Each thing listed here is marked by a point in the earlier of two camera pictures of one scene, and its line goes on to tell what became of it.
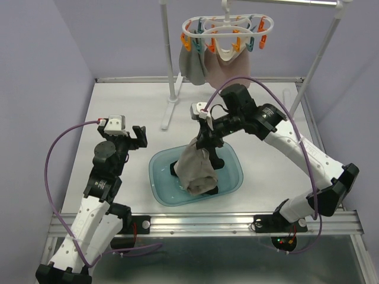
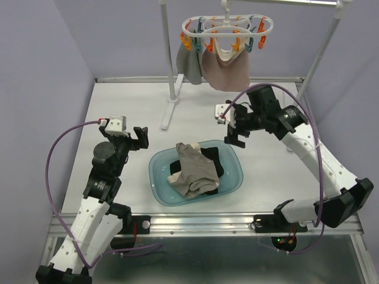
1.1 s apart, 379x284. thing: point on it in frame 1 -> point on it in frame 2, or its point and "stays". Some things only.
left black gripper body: (130, 139) stays
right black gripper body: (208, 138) -> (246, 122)
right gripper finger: (215, 162) -> (234, 140)
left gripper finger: (144, 141) stays
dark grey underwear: (191, 64) stays
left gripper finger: (137, 131) stays
